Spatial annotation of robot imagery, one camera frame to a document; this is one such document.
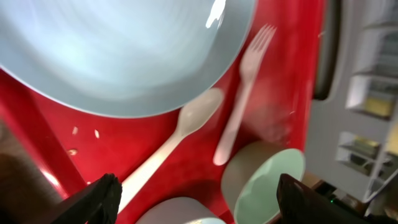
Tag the cream plastic spoon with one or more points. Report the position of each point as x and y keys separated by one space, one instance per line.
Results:
x=191 y=118

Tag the mint green bowl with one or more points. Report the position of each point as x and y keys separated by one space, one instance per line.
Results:
x=250 y=179

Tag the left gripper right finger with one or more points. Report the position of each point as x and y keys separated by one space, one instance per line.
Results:
x=301 y=205

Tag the yellow plastic cup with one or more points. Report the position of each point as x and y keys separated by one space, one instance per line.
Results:
x=378 y=106

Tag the cream plastic fork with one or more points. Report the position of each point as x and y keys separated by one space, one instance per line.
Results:
x=248 y=69

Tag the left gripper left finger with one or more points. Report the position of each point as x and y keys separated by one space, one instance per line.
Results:
x=97 y=203

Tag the light blue bowl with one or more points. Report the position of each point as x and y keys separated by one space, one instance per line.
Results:
x=179 y=210

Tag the grey dishwasher rack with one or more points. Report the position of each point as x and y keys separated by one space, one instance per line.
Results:
x=351 y=149

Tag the red serving tray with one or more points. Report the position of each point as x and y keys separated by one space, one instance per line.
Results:
x=72 y=148

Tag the light blue plate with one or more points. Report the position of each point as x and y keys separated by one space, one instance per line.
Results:
x=122 y=58

